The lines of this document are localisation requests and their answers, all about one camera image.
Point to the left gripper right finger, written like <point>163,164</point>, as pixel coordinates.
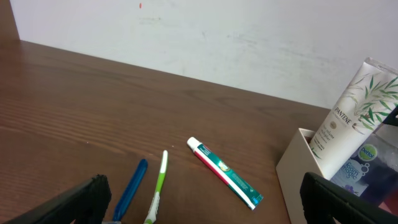
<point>326,203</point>

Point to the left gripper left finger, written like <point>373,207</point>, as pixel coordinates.
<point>84,203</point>

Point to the blue foam soap pump bottle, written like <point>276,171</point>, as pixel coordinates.
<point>371,171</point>

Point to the small green toothpaste tube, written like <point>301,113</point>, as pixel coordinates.
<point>237,184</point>

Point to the white Pantene tube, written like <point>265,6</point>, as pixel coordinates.
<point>367,101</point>

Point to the white cardboard box pink interior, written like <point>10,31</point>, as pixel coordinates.
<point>298,160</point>

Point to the blue disposable razor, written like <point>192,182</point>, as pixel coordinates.
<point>128,194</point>

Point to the green white toothbrush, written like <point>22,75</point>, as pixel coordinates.
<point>154,207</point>

